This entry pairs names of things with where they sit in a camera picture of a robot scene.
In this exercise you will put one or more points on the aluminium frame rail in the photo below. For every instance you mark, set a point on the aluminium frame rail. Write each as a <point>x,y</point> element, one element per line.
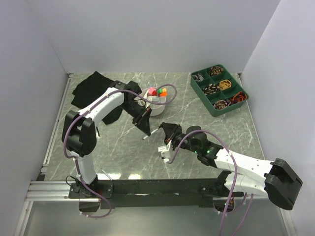
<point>120,150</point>

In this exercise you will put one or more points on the black cloth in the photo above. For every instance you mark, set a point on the black cloth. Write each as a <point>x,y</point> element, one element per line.
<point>90,89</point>

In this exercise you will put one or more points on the orange navy rolled tie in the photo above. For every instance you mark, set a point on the orange navy rolled tie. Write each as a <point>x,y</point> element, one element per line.
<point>239,97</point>

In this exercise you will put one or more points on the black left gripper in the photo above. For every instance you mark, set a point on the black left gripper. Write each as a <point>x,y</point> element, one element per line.
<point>144,125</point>

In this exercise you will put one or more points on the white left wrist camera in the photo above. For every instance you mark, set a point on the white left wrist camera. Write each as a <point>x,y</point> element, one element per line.
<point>154,99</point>

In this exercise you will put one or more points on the white round desk organizer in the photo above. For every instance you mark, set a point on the white round desk organizer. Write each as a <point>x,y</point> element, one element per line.
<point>156,109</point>

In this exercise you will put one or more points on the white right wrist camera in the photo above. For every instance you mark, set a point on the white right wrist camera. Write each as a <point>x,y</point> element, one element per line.
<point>168,152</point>

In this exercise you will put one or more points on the dark patterned rolled tie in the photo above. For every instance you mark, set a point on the dark patterned rolled tie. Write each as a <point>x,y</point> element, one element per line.
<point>221,104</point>

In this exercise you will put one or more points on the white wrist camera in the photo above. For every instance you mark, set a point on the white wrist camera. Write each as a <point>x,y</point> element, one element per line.
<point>168,152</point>
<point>154,99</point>

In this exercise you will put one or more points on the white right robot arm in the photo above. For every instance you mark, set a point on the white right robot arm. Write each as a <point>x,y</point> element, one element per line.
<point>273,179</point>

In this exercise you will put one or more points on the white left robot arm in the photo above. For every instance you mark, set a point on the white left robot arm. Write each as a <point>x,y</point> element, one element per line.
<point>79,129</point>

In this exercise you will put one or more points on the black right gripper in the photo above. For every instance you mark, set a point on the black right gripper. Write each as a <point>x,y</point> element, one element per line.
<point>171,131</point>

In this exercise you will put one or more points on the black base bar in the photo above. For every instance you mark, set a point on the black base bar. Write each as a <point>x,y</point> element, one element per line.
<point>161,192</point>

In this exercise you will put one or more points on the yellow rolled tie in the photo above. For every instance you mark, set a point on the yellow rolled tie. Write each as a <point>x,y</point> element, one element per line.
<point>225,84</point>

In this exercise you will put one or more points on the white blue tip pen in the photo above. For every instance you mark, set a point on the white blue tip pen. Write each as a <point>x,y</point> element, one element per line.
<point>108,176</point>

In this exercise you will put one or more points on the green compartment tray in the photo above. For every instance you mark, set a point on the green compartment tray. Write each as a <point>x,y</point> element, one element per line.
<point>209,100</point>

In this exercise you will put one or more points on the brown patterned rolled tie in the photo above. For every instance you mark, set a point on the brown patterned rolled tie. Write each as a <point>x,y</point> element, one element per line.
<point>216,70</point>

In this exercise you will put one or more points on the black white rolled tie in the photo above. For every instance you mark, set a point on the black white rolled tie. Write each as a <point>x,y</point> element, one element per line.
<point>211,89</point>

